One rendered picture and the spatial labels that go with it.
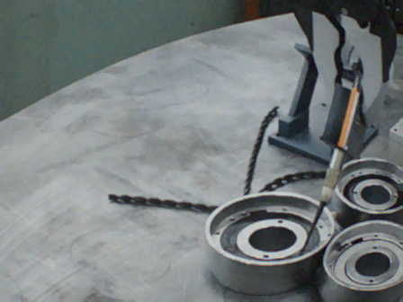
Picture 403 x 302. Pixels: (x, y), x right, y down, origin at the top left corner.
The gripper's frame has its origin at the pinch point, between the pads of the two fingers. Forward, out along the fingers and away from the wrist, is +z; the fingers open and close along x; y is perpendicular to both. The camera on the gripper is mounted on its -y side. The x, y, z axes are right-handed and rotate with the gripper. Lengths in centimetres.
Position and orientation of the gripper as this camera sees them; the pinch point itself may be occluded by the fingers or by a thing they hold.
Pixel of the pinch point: (351, 108)
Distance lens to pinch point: 52.4
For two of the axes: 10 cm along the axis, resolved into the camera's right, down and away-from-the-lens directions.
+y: 6.3, -3.6, 6.9
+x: -7.8, -3.0, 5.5
